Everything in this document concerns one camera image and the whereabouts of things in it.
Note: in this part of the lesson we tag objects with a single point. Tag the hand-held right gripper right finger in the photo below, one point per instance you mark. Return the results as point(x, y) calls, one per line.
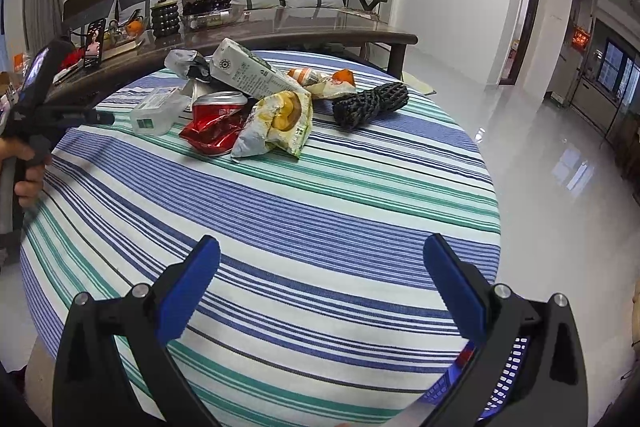
point(457, 292)

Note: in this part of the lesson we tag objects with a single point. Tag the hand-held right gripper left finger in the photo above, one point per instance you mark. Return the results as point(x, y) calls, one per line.
point(190, 289)

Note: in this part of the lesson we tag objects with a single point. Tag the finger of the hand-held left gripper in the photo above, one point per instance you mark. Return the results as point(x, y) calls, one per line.
point(85, 115)

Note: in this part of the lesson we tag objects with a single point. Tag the clear plastic container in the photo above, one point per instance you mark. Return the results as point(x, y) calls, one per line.
point(155, 112)

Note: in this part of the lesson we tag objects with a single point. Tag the silver foil wrapper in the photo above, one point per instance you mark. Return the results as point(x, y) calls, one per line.
point(182, 62)

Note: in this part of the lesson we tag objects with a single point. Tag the crushed red can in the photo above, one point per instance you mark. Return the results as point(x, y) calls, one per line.
point(215, 122)

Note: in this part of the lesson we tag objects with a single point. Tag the green white milk carton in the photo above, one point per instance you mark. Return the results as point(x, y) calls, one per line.
point(250, 74)

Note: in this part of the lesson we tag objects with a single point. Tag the yellow white snack packet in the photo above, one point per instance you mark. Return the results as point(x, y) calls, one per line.
point(280, 117)

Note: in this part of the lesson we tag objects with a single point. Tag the black foam net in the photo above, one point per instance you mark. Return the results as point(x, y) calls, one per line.
point(370, 104)

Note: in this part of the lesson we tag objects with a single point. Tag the striped orange white wrapper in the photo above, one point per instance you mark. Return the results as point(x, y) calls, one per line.
point(302, 77)

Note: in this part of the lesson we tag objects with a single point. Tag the white wrapper with orange corner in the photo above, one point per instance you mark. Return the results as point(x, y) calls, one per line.
point(335, 84)

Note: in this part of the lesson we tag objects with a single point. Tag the person's left hand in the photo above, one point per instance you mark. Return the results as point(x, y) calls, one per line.
point(31, 187)

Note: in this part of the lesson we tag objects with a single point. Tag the red white packet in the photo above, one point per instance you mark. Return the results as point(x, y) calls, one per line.
point(71, 57)

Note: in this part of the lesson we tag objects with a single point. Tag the black smartphone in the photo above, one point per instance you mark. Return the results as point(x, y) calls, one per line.
point(94, 44)

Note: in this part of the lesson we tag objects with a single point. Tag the blue green striped tablecloth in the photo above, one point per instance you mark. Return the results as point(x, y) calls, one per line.
point(300, 207)

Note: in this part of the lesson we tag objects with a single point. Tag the dark grapes bunch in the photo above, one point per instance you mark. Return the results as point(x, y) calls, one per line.
point(205, 4)

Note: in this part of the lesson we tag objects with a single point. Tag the glass fruit tray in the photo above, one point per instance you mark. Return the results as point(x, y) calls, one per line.
point(220, 19)

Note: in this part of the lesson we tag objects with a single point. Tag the dark wooden coffee table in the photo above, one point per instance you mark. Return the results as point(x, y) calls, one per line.
point(300, 24)

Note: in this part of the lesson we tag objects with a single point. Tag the dark window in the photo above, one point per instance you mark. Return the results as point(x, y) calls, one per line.
point(617, 64)

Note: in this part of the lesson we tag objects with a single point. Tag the red wall decoration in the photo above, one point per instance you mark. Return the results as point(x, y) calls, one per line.
point(581, 38)

